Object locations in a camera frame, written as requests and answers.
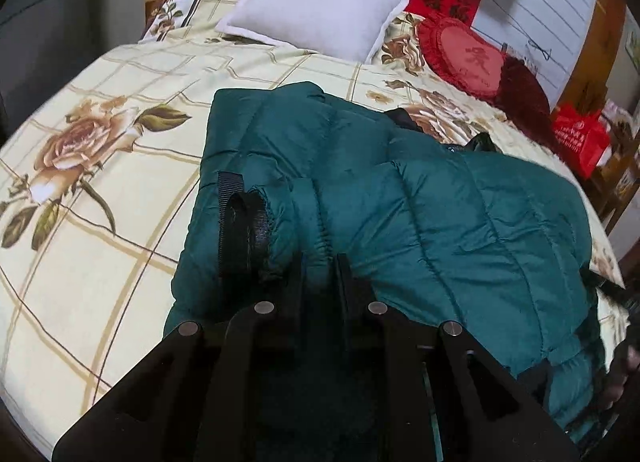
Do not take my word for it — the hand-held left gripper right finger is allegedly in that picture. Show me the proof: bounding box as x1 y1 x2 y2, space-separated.
335 253 582 462

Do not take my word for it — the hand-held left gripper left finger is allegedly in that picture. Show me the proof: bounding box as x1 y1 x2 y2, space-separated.
51 253 306 462

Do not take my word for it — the green puffer jacket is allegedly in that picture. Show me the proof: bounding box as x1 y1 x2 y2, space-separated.
162 82 626 462

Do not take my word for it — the person's right hand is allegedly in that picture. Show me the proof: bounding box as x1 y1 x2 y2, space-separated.
600 337 640 414

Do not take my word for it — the wooden chair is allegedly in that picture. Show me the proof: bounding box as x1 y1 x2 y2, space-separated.
582 101 640 243

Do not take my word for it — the red shopping bag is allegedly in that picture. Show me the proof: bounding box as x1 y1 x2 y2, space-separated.
550 102 614 181

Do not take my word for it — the floral checked bed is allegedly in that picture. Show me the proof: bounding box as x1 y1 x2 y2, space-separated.
0 0 632 449

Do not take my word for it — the dark red fringed cushion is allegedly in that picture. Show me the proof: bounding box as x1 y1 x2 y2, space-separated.
494 54 567 155

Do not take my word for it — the wooden door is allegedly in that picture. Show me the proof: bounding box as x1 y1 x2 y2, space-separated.
556 0 628 110

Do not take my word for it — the red heart cushion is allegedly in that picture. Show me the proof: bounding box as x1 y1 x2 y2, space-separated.
414 12 507 104

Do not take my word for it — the white pillow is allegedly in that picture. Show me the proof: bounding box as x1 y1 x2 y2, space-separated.
215 0 412 64

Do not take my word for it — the grey wardrobe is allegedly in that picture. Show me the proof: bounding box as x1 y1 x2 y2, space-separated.
0 0 148 113

